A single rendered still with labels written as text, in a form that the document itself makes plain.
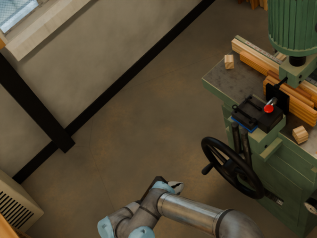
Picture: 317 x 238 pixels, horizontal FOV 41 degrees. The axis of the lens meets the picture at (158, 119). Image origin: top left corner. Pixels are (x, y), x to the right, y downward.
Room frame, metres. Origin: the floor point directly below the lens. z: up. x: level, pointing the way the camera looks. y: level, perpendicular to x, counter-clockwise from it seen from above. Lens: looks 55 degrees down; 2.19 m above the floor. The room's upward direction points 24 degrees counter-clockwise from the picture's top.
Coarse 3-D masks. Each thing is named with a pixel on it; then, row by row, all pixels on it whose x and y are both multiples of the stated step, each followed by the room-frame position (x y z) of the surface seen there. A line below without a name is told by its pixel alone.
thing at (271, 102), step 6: (270, 84) 0.77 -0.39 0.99; (270, 90) 0.75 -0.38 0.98; (276, 90) 0.73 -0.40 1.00; (270, 96) 0.75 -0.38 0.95; (276, 96) 0.73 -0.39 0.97; (282, 96) 0.71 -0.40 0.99; (288, 96) 0.69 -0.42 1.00; (270, 102) 0.72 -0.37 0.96; (276, 102) 0.71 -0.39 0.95; (282, 102) 0.70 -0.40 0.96; (288, 102) 0.69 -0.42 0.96; (282, 108) 0.70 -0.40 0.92; (288, 108) 0.69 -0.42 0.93
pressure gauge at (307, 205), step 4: (308, 200) 0.45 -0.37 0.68; (312, 200) 0.45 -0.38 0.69; (316, 200) 0.44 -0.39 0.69; (304, 204) 0.45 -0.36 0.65; (308, 204) 0.44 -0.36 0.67; (312, 204) 0.43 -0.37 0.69; (316, 204) 0.43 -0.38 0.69; (308, 208) 0.44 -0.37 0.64; (312, 208) 0.43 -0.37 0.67; (316, 208) 0.42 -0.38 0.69; (312, 212) 0.42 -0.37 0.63; (316, 212) 0.41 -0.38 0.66
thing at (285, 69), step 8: (312, 56) 0.75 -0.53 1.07; (288, 64) 0.76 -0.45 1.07; (304, 64) 0.73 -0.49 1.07; (312, 64) 0.74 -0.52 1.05; (280, 72) 0.76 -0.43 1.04; (288, 72) 0.73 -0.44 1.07; (296, 72) 0.72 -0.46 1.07; (304, 72) 0.72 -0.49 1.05; (288, 80) 0.73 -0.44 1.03; (296, 80) 0.71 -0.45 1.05
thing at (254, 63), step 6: (240, 54) 0.98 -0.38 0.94; (246, 54) 0.96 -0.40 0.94; (246, 60) 0.95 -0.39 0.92; (252, 60) 0.93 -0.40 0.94; (258, 60) 0.92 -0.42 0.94; (252, 66) 0.93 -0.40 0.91; (258, 66) 0.90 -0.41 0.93; (264, 66) 0.88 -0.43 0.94; (264, 72) 0.87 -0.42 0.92; (276, 72) 0.84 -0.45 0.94; (312, 96) 0.69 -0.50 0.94
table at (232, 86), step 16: (224, 64) 1.00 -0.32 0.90; (240, 64) 0.96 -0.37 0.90; (208, 80) 0.96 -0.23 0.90; (224, 80) 0.93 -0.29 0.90; (240, 80) 0.90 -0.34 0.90; (256, 80) 0.87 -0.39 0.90; (224, 96) 0.87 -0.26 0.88; (240, 96) 0.83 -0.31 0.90; (288, 112) 0.69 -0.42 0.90; (288, 128) 0.63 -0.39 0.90; (272, 144) 0.62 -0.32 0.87; (288, 144) 0.60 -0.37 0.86; (304, 144) 0.56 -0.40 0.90
